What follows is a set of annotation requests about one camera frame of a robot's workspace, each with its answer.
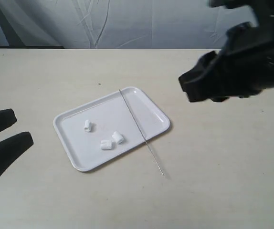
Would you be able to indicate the white marshmallow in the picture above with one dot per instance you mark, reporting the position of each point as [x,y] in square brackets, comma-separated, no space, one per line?
[106,145]
[118,138]
[87,125]

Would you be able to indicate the white plastic tray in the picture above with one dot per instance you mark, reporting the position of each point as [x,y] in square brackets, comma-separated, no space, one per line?
[108,114]

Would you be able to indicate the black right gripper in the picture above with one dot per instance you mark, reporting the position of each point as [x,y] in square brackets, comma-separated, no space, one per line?
[245,65]

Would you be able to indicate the white backdrop cloth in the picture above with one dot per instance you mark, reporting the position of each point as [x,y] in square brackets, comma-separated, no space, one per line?
[117,24]

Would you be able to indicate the thin metal skewer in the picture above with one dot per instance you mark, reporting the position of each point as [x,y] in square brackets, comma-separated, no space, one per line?
[140,131]

